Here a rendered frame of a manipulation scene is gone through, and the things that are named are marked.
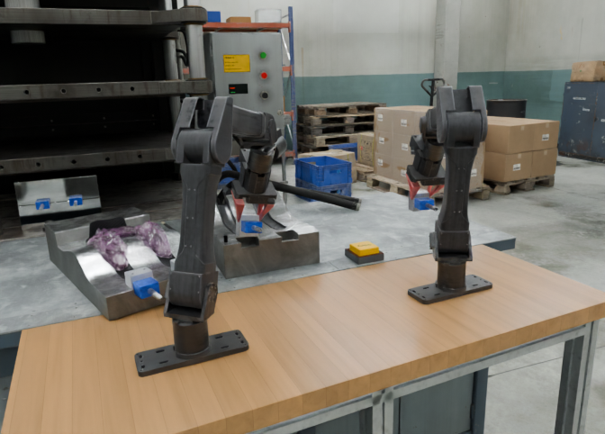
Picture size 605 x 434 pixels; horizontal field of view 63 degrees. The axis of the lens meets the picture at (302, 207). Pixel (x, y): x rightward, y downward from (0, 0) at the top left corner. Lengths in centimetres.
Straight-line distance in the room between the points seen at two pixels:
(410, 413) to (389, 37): 772
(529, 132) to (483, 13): 450
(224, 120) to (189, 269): 27
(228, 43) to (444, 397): 152
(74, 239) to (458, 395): 130
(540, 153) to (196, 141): 539
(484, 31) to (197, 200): 933
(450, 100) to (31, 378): 95
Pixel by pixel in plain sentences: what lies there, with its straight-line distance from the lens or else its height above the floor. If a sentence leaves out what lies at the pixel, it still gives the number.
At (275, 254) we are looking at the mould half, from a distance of 129.
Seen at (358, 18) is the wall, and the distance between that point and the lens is 873.
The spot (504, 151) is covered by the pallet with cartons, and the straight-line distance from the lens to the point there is 569.
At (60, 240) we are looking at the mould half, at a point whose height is 89.
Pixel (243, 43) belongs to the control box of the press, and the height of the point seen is 143.
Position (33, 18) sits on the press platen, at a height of 151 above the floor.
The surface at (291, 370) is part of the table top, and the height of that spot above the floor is 80.
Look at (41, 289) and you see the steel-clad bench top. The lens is 139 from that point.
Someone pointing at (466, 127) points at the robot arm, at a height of 118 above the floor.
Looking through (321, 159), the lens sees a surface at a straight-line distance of 561.
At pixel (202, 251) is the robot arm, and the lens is 89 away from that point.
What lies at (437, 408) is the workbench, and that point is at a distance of 181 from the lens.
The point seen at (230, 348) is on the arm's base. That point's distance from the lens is 96.
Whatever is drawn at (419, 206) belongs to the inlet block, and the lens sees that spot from 144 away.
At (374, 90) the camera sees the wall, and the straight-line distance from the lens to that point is 881.
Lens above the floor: 129
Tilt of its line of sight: 15 degrees down
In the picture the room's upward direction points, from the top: 2 degrees counter-clockwise
